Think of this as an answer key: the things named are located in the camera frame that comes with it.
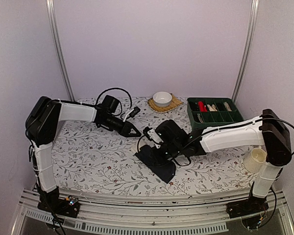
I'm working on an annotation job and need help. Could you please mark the aluminium frame post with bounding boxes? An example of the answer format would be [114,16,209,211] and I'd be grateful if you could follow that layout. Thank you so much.
[46,0,75,101]
[232,0,259,103]

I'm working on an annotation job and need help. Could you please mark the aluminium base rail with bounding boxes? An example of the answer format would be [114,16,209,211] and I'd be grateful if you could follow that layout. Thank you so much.
[11,189,294,235]

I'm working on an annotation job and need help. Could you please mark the woven straw mat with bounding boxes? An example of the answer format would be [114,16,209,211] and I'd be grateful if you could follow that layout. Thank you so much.
[147,92,183,113]

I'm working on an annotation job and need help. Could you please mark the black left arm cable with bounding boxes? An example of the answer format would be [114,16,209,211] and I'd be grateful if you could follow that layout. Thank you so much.
[96,87,133,116]

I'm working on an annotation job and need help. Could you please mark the white ceramic bowl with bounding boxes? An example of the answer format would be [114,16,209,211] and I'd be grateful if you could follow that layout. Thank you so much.
[152,92,172,107]

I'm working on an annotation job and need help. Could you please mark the left aluminium frame post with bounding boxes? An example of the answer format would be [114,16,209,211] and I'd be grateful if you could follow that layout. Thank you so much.
[46,0,75,101]

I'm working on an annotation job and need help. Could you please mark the green compartment organizer box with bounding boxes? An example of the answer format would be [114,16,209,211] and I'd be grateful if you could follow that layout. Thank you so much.
[187,97,244,130]

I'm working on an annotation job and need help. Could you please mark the black striped underwear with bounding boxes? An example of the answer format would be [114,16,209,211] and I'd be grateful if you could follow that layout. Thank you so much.
[188,101,200,112]

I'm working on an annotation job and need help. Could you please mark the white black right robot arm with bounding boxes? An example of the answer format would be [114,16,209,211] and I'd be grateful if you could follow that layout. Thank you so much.
[137,109,294,218]

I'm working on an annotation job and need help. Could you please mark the cream plastic cup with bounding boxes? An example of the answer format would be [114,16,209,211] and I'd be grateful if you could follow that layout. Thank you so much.
[243,147,267,173]

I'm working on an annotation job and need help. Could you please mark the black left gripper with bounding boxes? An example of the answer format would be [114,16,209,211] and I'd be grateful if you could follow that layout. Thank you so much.
[101,115,142,138]

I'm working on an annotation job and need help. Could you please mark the red rolled cloth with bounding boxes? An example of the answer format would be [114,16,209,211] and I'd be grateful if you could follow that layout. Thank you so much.
[197,101,207,112]

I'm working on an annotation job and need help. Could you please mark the beige rolled cloth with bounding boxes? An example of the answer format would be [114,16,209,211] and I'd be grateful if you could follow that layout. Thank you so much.
[207,104,218,112]

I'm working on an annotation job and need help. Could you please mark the dark navy underwear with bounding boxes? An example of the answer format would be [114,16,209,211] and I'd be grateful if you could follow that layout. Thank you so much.
[135,144,176,184]

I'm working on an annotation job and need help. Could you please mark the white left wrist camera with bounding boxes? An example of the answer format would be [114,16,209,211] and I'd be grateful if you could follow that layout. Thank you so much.
[123,106,141,122]

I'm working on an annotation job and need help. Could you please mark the right aluminium frame post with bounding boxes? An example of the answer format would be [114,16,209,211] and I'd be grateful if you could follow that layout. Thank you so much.
[232,0,259,103]

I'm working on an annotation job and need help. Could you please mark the floral tablecloth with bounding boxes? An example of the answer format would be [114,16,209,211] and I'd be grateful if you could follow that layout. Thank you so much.
[38,96,265,197]

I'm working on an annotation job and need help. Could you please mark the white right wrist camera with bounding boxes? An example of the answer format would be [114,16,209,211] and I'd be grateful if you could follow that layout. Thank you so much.
[143,127,163,149]

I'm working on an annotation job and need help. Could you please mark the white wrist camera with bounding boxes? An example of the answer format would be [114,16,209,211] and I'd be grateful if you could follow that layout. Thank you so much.
[143,127,163,149]
[123,106,141,122]

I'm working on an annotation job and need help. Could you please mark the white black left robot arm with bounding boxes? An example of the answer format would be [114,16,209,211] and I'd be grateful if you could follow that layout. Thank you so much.
[25,95,141,212]

